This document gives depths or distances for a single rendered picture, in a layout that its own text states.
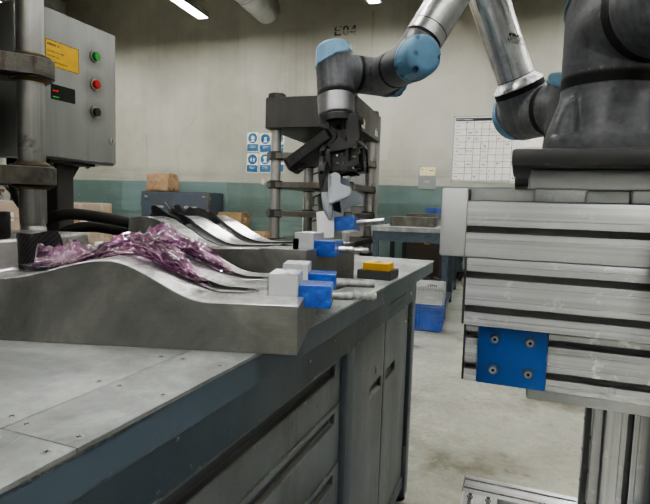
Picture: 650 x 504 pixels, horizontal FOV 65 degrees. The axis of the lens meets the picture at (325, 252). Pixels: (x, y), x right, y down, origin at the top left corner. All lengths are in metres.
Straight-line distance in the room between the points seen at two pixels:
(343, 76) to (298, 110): 4.07
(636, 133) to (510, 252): 0.19
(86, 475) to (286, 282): 0.31
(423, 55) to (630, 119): 0.41
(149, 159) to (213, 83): 1.68
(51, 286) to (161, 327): 0.13
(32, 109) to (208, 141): 7.24
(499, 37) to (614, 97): 0.63
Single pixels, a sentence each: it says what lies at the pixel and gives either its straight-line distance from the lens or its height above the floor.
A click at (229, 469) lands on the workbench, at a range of 0.71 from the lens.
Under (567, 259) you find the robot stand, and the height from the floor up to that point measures 0.91.
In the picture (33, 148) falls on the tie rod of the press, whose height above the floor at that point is 1.08.
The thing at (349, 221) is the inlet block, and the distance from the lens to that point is 0.99.
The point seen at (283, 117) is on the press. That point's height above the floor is 1.81.
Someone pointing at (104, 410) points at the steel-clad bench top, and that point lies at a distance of 0.45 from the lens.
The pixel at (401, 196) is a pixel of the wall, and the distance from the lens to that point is 7.46.
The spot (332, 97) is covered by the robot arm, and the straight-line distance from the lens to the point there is 1.05.
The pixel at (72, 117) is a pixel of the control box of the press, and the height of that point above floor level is 1.19.
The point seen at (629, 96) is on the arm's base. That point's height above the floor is 1.10.
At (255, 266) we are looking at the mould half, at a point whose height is 0.86.
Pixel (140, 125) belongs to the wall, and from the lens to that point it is 9.31.
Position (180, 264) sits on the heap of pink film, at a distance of 0.66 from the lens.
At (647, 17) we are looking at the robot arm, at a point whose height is 1.17.
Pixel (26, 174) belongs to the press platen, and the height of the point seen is 1.02.
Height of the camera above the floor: 0.96
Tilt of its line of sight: 5 degrees down
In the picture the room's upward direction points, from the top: 2 degrees clockwise
